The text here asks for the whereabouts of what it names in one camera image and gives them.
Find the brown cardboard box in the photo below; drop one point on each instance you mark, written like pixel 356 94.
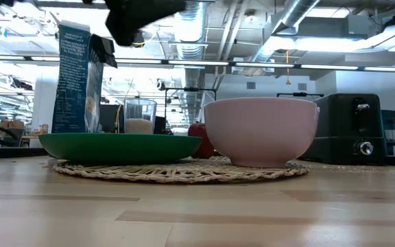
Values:
pixel 12 124

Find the black computer monitor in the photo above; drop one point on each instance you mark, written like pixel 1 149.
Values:
pixel 110 118

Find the pale pink bowl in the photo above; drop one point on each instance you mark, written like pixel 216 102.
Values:
pixel 261 132

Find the red apple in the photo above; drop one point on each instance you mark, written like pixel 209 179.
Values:
pixel 201 137

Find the black ceiling dome camera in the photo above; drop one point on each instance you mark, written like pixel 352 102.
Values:
pixel 138 40

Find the blue Frosted Flakes cereal box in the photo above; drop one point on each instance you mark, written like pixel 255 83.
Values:
pixel 75 85

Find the silver ceiling air duct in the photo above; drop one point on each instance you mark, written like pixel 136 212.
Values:
pixel 190 37

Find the black toaster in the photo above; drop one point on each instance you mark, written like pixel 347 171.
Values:
pixel 348 133

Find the clear glass with milk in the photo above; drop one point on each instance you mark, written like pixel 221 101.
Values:
pixel 140 118

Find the round woven placemat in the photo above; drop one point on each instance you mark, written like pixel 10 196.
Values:
pixel 183 171

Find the green plate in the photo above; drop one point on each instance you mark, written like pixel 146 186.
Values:
pixel 118 148

